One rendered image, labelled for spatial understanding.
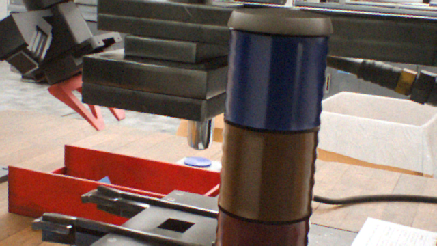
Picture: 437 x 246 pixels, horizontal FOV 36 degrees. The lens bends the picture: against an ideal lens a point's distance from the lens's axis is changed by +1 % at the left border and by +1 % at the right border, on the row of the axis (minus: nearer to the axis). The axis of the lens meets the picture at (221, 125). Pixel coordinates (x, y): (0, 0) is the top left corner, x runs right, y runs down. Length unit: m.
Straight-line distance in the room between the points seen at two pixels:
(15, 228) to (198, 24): 0.41
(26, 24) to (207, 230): 0.32
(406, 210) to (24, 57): 0.54
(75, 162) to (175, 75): 0.49
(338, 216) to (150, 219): 0.35
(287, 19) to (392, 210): 0.74
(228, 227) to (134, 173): 0.64
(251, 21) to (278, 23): 0.01
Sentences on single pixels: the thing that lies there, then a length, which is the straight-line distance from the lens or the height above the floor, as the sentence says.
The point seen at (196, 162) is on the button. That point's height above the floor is 0.94.
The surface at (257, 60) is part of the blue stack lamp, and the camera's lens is 0.24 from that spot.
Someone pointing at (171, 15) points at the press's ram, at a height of 1.17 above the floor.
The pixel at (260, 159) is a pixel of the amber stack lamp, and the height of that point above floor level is 1.14.
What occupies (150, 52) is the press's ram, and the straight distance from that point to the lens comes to 0.50.
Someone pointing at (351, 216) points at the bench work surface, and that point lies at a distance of 0.91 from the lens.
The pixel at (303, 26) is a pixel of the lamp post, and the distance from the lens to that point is 0.24.
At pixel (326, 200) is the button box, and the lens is 0.92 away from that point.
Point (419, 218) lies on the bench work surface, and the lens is 0.94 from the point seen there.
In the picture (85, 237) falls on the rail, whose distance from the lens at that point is 0.60.
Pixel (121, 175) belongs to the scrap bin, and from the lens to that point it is 0.90.
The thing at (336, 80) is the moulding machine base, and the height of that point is 0.42.
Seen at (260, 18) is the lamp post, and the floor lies 1.19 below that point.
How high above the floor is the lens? 1.21
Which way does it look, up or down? 13 degrees down
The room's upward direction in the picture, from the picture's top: 4 degrees clockwise
